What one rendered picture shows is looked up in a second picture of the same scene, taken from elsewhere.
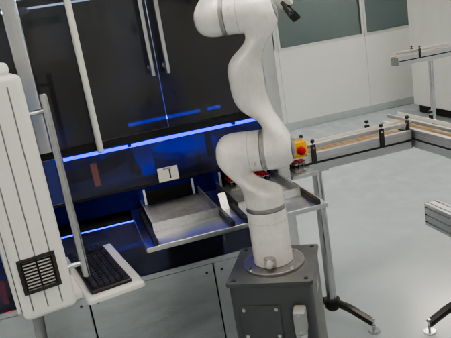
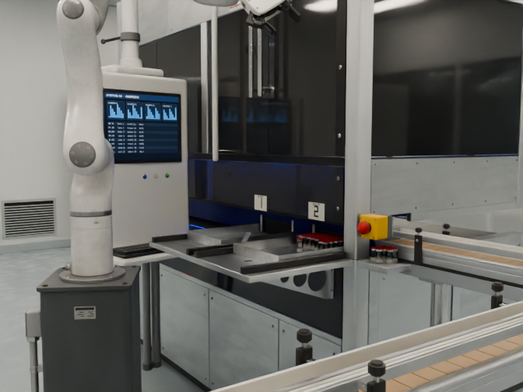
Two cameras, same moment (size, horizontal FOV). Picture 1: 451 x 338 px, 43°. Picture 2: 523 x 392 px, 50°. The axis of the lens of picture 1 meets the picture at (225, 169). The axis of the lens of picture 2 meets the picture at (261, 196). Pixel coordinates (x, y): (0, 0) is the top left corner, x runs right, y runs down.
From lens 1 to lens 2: 2.39 m
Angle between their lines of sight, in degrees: 68
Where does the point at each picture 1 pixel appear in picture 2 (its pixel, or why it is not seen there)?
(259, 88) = (71, 89)
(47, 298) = not seen: hidden behind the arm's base
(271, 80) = (351, 123)
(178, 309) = (251, 348)
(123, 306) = (223, 313)
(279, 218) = (73, 225)
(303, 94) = not seen: outside the picture
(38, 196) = not seen: hidden behind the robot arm
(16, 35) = (203, 54)
